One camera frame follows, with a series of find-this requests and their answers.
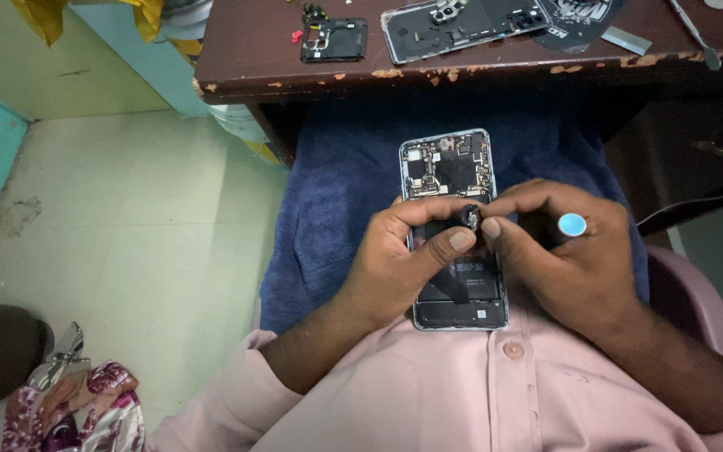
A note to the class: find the person's right hand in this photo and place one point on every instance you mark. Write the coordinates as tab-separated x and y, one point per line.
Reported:
581	282

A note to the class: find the person's left hand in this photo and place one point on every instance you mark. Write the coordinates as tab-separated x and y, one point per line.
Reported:
393	270

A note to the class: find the small phone camera module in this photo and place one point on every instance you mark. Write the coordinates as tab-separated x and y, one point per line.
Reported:
472	218

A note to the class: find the dark blue towel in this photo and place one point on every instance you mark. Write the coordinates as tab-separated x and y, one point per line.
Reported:
336	220

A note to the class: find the pink plastic chair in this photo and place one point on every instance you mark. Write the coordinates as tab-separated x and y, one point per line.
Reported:
694	295

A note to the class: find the opened smartphone without back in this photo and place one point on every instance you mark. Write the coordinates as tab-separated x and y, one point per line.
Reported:
446	166

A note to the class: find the dark desk drawer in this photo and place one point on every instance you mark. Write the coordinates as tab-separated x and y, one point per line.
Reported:
681	163

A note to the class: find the translucent plastic bucket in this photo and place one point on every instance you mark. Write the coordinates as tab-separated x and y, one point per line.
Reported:
236	122

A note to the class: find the phone back cover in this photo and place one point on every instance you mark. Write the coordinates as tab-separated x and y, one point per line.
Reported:
462	34

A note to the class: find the flat metal pry blade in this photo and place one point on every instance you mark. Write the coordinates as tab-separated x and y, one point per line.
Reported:
626	40

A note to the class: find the dark brown wooden desk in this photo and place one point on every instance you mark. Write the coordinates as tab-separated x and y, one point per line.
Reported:
261	56

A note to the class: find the small red plastic piece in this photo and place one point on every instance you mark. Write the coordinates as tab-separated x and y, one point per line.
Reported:
297	36

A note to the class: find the black printed sticker sheet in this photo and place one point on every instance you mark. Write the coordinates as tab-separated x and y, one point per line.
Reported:
578	22

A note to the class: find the small black phone part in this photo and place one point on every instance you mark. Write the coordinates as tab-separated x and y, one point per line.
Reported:
313	11

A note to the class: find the metal spudger tool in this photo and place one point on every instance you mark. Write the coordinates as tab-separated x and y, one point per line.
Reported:
695	34

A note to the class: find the floral patterned cloth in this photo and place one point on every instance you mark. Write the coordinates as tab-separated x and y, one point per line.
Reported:
79	408

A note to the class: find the yellow cloth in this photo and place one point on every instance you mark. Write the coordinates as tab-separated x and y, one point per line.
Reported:
44	19

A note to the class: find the black phone inner frame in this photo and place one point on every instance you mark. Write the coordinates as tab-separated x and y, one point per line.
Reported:
335	41

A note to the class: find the silver camera bracket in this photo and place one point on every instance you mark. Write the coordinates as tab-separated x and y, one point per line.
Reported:
447	11

